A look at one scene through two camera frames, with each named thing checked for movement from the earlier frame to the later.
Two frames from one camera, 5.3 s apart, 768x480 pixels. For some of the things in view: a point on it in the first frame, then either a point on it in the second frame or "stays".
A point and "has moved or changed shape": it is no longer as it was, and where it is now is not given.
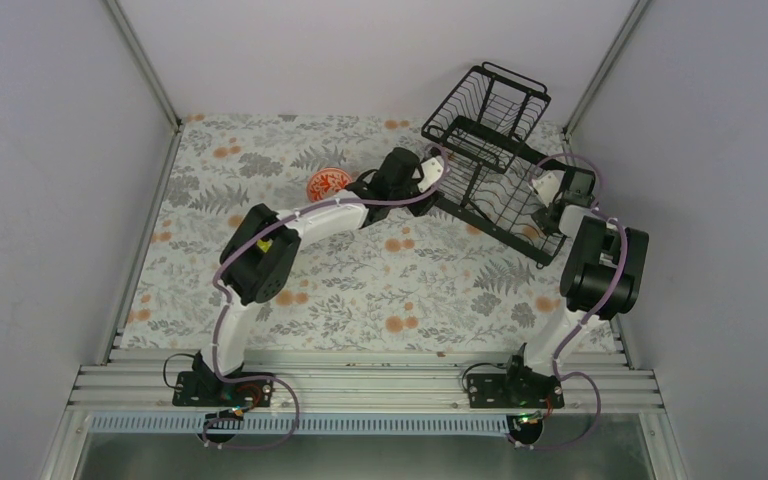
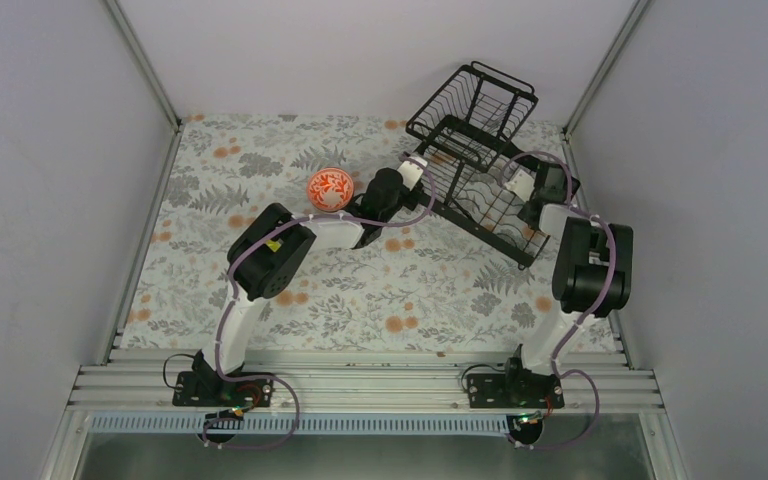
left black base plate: [208, 389] stays
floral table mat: [410, 280] stays
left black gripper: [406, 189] → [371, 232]
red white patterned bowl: [325, 181] stays
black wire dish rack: [488, 182] has moved or changed shape
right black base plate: [519, 388] stays
